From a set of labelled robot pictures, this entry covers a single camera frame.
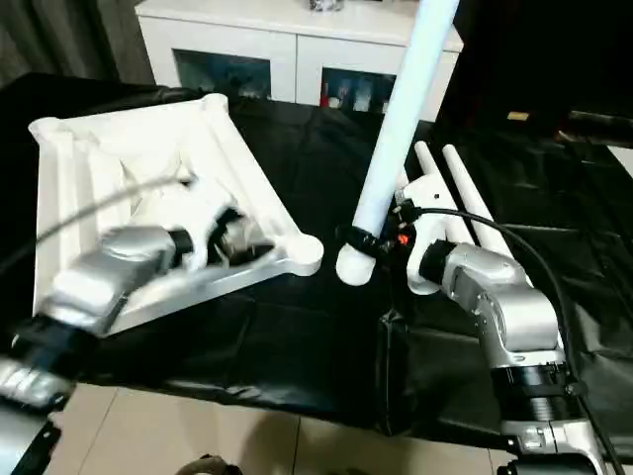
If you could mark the white plastic table top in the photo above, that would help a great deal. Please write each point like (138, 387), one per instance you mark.
(198, 148)

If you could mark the white plastic table leg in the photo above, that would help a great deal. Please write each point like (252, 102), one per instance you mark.
(470, 198)
(427, 158)
(405, 123)

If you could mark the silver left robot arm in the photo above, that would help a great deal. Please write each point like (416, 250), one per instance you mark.
(99, 277)

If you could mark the black mat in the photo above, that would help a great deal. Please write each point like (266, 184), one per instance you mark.
(306, 336)

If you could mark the white jar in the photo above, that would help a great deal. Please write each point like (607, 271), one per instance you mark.
(362, 98)

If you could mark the small yellow box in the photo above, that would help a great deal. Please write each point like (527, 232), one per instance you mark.
(517, 116)

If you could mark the white cabinet with glass doors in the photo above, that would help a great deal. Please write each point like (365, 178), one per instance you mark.
(247, 34)

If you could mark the white sheet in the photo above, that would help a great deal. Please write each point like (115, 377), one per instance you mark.
(624, 161)

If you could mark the grey curtain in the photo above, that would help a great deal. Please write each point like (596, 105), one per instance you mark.
(64, 44)

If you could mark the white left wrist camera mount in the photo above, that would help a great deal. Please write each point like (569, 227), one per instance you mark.
(207, 227)

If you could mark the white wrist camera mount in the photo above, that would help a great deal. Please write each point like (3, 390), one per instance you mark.
(207, 227)
(425, 208)

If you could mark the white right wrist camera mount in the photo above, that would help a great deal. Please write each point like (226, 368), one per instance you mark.
(425, 208)

